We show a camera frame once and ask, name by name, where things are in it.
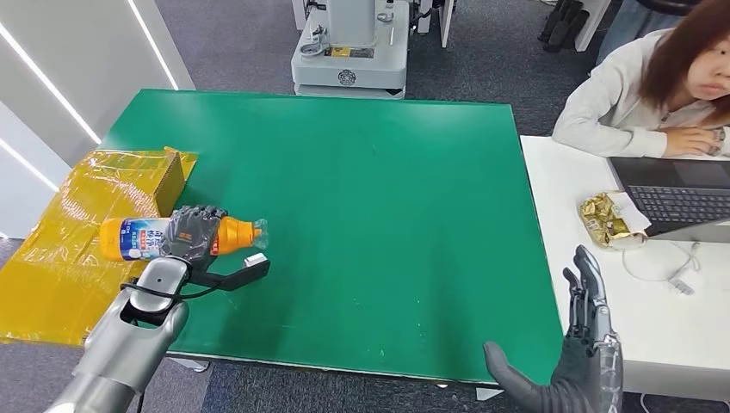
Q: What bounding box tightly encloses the dark laptop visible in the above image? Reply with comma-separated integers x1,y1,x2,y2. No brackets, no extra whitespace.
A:
606,157,730,245

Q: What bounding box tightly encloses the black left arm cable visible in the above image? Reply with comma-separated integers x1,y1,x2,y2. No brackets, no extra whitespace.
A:
118,278,222,305

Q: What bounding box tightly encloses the white cable with plug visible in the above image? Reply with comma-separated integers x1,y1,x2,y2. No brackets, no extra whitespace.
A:
622,241,702,296

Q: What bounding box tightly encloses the green table mat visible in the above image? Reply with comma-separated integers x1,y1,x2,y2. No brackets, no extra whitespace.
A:
99,88,566,386

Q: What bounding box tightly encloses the person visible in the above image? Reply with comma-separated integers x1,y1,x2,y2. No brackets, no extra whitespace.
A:
552,0,730,159

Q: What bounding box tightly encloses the gold foil snack wrapper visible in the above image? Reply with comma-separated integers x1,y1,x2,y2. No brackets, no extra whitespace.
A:
578,190,652,252

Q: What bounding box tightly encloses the yellow wrapped cardboard box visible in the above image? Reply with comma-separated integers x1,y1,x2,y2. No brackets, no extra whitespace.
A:
0,146,200,348

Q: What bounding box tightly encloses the white desk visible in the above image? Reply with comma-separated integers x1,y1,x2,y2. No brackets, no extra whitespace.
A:
520,135,730,403

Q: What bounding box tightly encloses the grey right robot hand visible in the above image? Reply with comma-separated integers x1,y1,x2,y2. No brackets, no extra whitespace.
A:
483,244,624,413

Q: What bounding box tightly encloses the orange plastic bottle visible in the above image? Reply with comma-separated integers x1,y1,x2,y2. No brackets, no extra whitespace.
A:
98,215,269,264

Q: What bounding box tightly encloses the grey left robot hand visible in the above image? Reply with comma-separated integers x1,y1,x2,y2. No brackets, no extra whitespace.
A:
159,205,229,270

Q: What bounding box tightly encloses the person's hand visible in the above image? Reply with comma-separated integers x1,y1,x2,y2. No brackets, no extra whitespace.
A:
663,126,727,158

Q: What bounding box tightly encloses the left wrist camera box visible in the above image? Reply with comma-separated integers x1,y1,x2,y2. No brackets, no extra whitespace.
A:
190,253,272,293

